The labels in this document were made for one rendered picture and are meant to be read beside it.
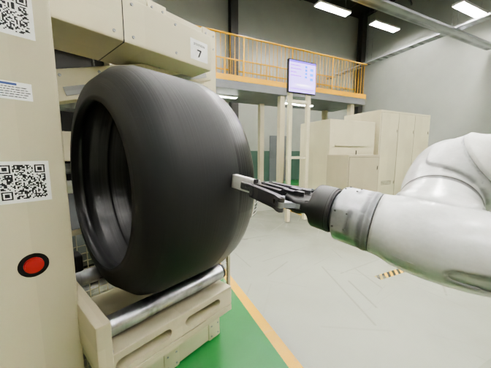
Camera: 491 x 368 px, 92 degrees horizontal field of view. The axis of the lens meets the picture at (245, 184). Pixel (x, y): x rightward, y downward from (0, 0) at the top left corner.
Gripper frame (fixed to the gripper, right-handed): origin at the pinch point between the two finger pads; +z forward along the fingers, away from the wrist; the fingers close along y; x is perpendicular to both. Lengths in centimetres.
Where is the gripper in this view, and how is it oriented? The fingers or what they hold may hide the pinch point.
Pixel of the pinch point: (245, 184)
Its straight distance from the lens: 51.6
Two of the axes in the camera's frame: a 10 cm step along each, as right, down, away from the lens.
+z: -7.5, -2.2, 6.3
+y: -6.6, 0.9, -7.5
